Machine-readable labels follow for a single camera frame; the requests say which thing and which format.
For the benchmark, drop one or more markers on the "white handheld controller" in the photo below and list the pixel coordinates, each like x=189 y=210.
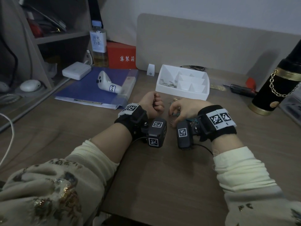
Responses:
x=104 y=81

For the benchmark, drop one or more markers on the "flat gold strip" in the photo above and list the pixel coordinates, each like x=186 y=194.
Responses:
x=217 y=87

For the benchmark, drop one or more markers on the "small heap of paper clips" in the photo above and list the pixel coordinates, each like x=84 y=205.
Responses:
x=168 y=83

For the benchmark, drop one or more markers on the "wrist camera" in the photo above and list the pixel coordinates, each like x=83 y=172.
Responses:
x=156 y=132
x=184 y=136

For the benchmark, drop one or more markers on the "group of coloured binder clips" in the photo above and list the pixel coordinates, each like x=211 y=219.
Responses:
x=191 y=120

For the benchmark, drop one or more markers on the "tea bottle with blue cap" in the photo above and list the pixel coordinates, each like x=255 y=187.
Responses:
x=98 y=44

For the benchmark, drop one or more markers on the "person's right hand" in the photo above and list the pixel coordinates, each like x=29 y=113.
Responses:
x=188 y=110

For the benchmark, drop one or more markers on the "white computer mouse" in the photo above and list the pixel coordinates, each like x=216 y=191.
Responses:
x=30 y=85

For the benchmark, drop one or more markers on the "small red object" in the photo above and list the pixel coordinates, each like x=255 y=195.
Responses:
x=251 y=82

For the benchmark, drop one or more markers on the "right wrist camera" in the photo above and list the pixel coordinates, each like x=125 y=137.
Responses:
x=184 y=136

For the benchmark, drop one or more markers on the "person's left forearm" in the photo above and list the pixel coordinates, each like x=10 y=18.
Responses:
x=70 y=181

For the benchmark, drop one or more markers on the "clear plastic bag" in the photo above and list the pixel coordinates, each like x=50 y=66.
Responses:
x=51 y=69

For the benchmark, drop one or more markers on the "white compartment organizer tray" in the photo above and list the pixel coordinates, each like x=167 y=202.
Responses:
x=200 y=91

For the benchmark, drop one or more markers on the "black screwdriver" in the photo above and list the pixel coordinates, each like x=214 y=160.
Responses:
x=242 y=90

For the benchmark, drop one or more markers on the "beige desk divider panel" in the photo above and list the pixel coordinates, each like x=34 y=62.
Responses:
x=211 y=42

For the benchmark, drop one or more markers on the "red pouch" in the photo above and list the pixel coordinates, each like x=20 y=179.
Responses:
x=35 y=29

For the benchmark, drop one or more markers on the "small white stand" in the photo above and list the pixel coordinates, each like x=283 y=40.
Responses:
x=150 y=70

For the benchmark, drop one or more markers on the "grey shelf unit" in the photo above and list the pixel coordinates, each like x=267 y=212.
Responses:
x=63 y=37

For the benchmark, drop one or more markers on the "orange ribbed box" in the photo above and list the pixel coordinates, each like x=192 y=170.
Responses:
x=120 y=55

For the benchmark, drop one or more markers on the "clear plastic case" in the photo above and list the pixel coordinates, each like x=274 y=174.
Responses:
x=291 y=108

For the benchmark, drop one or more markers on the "white flat adapter box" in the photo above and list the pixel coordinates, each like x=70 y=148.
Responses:
x=76 y=70

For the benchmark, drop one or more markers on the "pile of silver paper clips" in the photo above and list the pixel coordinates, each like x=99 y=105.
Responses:
x=174 y=123

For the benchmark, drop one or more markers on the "person's left hand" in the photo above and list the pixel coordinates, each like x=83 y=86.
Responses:
x=152 y=104

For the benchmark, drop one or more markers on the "person's right forearm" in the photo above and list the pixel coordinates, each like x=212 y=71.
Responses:
x=247 y=181

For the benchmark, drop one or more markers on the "blue document folder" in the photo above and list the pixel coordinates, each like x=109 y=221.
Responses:
x=82 y=89

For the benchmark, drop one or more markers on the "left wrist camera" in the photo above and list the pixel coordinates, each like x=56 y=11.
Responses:
x=156 y=132

